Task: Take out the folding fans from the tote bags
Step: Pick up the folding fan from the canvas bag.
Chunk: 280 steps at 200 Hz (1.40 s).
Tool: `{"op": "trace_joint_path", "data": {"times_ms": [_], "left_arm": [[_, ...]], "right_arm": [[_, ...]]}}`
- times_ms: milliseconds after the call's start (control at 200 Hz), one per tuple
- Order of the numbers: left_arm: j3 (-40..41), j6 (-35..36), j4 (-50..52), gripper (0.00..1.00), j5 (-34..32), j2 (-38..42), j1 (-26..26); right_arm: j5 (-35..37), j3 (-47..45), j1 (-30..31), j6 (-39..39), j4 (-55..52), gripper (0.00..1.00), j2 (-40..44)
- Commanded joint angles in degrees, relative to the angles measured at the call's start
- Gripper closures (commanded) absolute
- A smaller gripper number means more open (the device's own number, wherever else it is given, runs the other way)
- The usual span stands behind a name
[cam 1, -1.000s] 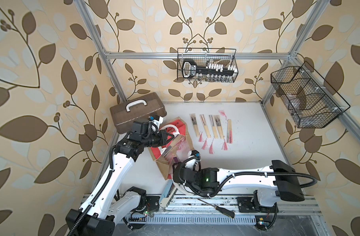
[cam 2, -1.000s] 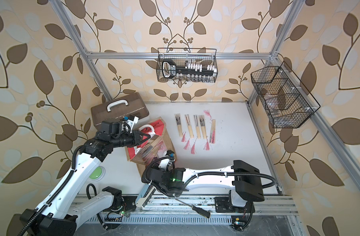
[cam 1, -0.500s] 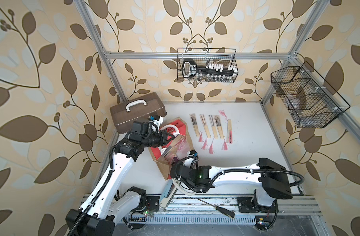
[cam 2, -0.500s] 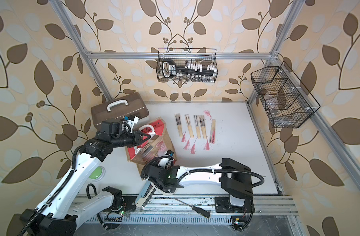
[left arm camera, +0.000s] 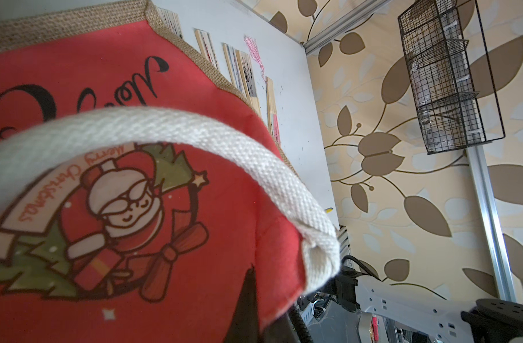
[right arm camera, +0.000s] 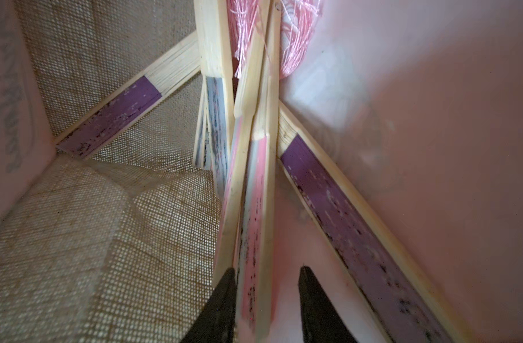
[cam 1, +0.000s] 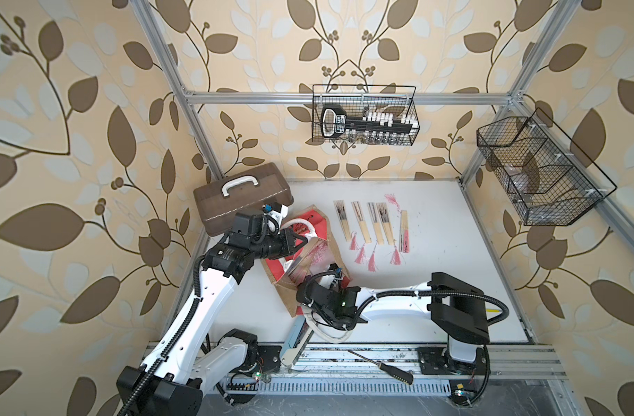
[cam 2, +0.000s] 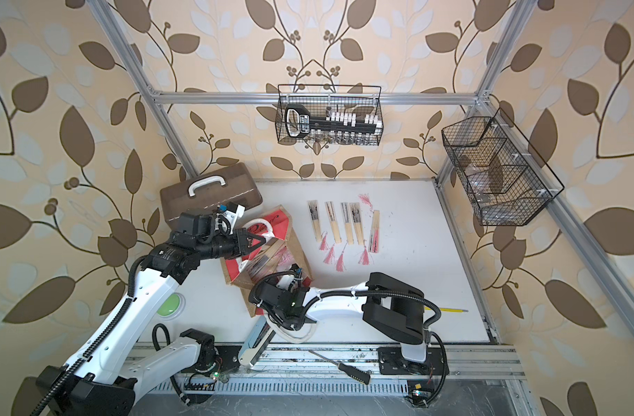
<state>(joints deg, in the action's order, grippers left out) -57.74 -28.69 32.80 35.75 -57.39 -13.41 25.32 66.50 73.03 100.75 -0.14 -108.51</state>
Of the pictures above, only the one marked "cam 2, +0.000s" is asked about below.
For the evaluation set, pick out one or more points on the folding fan black print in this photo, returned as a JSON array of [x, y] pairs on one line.
[[320, 235]]

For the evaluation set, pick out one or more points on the right black wire basket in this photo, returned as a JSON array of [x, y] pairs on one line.
[[503, 179]]

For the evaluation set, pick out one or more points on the black handled screwdriver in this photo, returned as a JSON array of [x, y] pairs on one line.
[[351, 371]]

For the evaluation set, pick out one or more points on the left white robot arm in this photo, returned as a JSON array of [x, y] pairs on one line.
[[95, 381]]

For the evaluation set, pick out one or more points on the back black wire basket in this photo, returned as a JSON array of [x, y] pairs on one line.
[[359, 99]]

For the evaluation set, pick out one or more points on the black wire basket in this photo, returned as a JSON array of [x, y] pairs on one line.
[[359, 99], [503, 179]]

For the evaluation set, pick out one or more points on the folding fans in bag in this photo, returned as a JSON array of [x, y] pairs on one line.
[[277, 257]]

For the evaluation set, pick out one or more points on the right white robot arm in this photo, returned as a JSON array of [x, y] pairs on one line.
[[395, 309]]

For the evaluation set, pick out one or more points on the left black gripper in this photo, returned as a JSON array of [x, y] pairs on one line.
[[239, 242]]

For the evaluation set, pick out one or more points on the green round button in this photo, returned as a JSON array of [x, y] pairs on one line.
[[172, 307]]

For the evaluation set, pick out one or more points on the brown toolbox with white handle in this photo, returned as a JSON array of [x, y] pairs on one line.
[[229, 185]]

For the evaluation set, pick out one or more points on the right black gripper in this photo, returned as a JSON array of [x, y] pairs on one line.
[[272, 281]]

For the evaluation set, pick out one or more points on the folding fan plain wood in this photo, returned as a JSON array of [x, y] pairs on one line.
[[330, 259]]

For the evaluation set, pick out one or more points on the grey stapler tool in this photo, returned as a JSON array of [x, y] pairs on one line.
[[258, 340]]

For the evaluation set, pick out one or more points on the black socket set holder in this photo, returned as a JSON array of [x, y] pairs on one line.
[[301, 123]]

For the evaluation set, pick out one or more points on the yellow hex key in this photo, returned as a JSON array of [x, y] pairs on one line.
[[447, 309]]

